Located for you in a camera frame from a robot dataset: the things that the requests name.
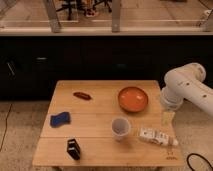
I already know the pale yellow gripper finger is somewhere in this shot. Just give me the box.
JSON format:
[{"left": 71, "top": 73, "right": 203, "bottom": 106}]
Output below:
[{"left": 162, "top": 111, "right": 175, "bottom": 126}]

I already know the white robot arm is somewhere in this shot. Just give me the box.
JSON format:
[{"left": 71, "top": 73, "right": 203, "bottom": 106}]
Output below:
[{"left": 159, "top": 62, "right": 213, "bottom": 117}]

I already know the black standing eraser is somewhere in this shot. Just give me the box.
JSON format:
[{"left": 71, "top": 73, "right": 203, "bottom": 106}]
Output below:
[{"left": 67, "top": 139, "right": 80, "bottom": 160}]

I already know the white plastic bottle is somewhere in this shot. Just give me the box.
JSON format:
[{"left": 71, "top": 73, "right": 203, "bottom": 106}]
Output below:
[{"left": 139, "top": 128, "right": 178, "bottom": 146}]

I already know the orange bowl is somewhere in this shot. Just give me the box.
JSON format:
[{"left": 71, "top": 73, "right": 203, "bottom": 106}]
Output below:
[{"left": 118, "top": 87, "right": 148, "bottom": 112}]

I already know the white paper cup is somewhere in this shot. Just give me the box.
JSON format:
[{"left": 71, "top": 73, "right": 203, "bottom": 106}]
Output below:
[{"left": 111, "top": 117, "right": 131, "bottom": 141}]

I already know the wooden table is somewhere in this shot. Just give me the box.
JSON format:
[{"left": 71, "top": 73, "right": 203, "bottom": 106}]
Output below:
[{"left": 33, "top": 80, "right": 183, "bottom": 167}]

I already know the dark red chili pepper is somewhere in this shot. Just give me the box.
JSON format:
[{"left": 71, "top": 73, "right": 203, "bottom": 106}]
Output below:
[{"left": 73, "top": 92, "right": 92, "bottom": 100}]

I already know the blue sponge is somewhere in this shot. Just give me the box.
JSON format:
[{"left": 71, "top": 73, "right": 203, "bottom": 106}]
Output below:
[{"left": 50, "top": 112, "right": 70, "bottom": 127}]

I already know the black office chair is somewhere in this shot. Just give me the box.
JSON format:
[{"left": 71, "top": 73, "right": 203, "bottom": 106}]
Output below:
[{"left": 57, "top": 0, "right": 112, "bottom": 20}]

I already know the black cable on floor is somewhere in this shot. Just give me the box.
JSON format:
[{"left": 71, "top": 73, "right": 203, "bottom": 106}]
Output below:
[{"left": 186, "top": 152, "right": 213, "bottom": 171}]

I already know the grey metal post middle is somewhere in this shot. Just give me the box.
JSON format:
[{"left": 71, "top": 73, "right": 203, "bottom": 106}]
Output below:
[{"left": 112, "top": 0, "right": 121, "bottom": 33}]

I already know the grey metal post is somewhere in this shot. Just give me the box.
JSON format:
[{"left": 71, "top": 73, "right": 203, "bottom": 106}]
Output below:
[
  {"left": 112, "top": 0, "right": 121, "bottom": 33},
  {"left": 43, "top": 0, "right": 61, "bottom": 33}
]

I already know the grey metal post left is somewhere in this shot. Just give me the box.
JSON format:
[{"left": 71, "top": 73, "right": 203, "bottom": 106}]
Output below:
[{"left": 43, "top": 0, "right": 61, "bottom": 33}]

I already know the thin cable on left floor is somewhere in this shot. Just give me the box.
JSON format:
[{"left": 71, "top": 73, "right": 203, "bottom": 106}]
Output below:
[{"left": 0, "top": 102, "right": 14, "bottom": 153}]

